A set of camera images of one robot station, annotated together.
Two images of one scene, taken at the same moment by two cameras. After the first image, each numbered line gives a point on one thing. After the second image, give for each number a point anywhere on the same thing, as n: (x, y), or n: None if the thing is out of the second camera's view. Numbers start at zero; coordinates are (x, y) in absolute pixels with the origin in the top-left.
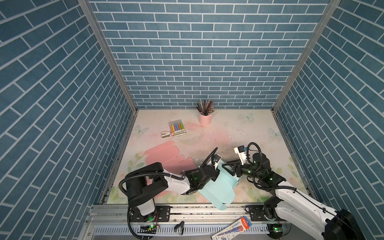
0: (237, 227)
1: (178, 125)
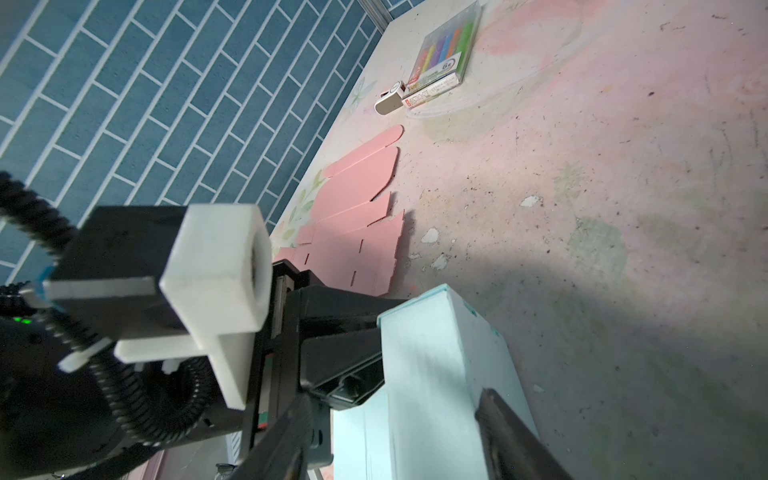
0: None
1: (444, 54)
